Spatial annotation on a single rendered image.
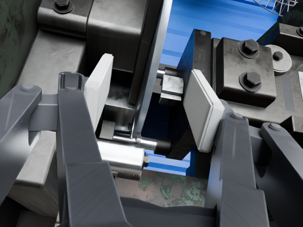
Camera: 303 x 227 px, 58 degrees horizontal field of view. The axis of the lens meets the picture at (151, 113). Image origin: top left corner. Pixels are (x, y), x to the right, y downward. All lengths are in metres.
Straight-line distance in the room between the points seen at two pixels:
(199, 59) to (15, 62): 0.28
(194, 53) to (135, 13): 0.16
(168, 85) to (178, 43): 1.65
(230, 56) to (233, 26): 1.99
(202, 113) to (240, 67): 0.27
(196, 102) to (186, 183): 0.46
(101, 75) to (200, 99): 0.06
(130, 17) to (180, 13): 1.99
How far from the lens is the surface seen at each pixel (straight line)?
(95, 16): 0.34
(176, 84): 0.48
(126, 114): 0.43
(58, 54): 0.34
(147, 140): 0.51
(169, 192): 0.62
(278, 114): 0.46
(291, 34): 0.52
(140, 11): 0.35
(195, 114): 0.18
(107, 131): 0.43
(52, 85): 0.32
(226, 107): 0.17
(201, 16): 2.35
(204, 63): 0.46
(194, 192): 0.63
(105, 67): 0.17
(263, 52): 0.47
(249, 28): 2.47
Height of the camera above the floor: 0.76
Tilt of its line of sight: 6 degrees up
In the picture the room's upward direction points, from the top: 101 degrees clockwise
